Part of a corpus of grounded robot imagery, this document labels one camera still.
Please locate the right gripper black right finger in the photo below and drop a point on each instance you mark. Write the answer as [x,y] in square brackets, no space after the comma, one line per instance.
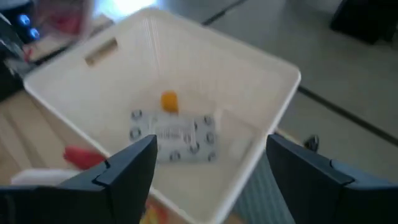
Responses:
[326,199]

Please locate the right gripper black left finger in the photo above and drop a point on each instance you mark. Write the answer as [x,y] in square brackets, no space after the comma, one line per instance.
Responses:
[93,199]

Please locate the red bandage roll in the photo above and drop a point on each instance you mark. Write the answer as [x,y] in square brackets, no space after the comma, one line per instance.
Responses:
[81,157]

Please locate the red cold flu medicine box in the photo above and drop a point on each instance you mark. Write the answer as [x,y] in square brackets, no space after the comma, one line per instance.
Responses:
[155,214]

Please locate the silver blister pill pack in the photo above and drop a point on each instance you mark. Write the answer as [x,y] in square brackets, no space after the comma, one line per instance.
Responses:
[177,130]

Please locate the orange pill bottle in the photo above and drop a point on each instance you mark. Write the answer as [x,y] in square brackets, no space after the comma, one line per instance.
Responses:
[169,101]

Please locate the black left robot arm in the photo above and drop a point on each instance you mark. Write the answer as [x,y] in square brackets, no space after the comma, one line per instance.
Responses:
[9,77]

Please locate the white woven plastic basket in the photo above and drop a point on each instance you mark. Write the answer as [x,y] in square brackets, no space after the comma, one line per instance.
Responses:
[217,77]

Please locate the black bulky object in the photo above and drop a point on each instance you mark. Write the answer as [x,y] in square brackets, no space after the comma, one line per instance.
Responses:
[363,18]

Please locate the black device with blue lights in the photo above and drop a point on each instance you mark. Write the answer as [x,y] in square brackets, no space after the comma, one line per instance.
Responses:
[28,26]

